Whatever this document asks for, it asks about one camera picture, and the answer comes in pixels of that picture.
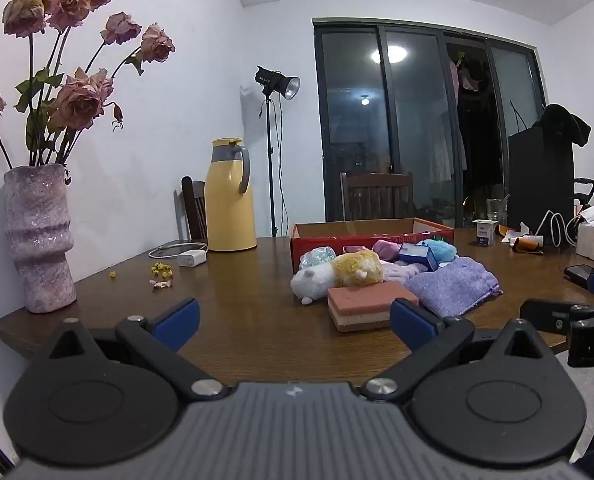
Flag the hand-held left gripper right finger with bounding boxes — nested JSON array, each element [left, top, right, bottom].
[[366, 298, 555, 403]]

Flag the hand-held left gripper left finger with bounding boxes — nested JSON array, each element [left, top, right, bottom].
[[47, 298, 226, 402]]

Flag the lavender fluffy sock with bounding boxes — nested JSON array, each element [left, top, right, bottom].
[[377, 260, 423, 287]]

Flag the pink layered sponge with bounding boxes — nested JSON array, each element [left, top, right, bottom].
[[327, 281, 420, 333]]

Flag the purple towel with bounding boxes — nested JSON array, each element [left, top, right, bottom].
[[404, 256, 502, 318]]

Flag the blue tissue pack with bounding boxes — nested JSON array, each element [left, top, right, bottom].
[[398, 243, 438, 271]]

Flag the mauve satin scrunchie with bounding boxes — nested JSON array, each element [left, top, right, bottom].
[[374, 240, 403, 262]]

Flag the light blue plush toy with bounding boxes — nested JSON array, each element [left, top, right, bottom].
[[417, 239, 458, 267]]

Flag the white and yellow hamster plush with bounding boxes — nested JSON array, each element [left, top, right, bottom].
[[290, 251, 385, 306]]

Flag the red cardboard box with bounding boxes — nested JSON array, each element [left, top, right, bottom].
[[290, 217, 455, 273]]

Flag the teal glittery soft pouch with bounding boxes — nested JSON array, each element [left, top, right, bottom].
[[299, 247, 338, 271]]

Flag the black smartphone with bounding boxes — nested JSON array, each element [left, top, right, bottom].
[[564, 265, 594, 287]]

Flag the white tissue box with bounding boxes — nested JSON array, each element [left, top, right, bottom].
[[576, 207, 594, 259]]

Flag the scattered yellow flower buds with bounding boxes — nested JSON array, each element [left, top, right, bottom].
[[109, 261, 173, 279]]

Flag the orange crumpled wrapper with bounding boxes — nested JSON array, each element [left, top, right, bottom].
[[497, 224, 545, 255]]

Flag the small white milk carton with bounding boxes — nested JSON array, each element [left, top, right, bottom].
[[473, 219, 498, 247]]

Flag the dark wooden chair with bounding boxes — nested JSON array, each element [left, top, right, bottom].
[[181, 176, 208, 243]]

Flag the tall black box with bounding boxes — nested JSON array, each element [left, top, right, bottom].
[[507, 127, 575, 241]]

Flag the clear drinking glass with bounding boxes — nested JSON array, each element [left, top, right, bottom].
[[486, 198, 508, 226]]

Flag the yellow thermos jug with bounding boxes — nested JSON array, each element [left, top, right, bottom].
[[204, 137, 258, 252]]

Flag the wooden slatted chair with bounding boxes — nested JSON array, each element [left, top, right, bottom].
[[340, 170, 414, 222]]

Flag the speckled lilac ceramic vase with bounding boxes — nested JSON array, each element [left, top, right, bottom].
[[3, 164, 77, 314]]

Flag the black garment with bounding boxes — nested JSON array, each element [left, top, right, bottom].
[[534, 104, 592, 147]]

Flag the dark framed sliding glass door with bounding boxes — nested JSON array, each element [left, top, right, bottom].
[[313, 19, 548, 228]]

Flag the bunch of dried pink roses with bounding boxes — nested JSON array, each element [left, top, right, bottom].
[[0, 0, 176, 181]]

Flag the hanging pink garment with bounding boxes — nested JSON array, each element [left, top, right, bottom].
[[448, 55, 485, 106]]

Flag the studio light on stand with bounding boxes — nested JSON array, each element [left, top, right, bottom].
[[254, 65, 301, 238]]

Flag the white charger cable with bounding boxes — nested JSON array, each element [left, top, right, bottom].
[[148, 242, 208, 259]]

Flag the looped white cable with plug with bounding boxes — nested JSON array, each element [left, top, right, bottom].
[[532, 210, 580, 248]]

